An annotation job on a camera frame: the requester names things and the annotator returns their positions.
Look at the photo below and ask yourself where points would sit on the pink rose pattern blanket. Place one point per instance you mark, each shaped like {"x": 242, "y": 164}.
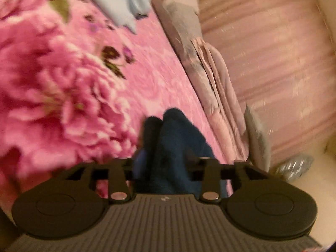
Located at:
{"x": 75, "y": 87}

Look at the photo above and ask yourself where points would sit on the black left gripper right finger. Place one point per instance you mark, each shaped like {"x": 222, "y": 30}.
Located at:
{"x": 208, "y": 172}

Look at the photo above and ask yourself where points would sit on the silver patterned fabric item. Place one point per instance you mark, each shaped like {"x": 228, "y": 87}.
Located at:
{"x": 294, "y": 167}

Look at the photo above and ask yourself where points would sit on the pink striped curtain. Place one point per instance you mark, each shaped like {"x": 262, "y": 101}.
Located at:
{"x": 280, "y": 55}

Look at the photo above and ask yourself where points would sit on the beige pink folded quilt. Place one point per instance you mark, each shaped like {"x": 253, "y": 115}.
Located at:
{"x": 236, "y": 126}

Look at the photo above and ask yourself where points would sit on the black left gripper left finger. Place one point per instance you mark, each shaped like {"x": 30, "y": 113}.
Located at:
{"x": 121, "y": 172}

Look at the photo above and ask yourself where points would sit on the dark navy fleece garment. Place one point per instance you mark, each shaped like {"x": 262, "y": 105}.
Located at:
{"x": 168, "y": 146}

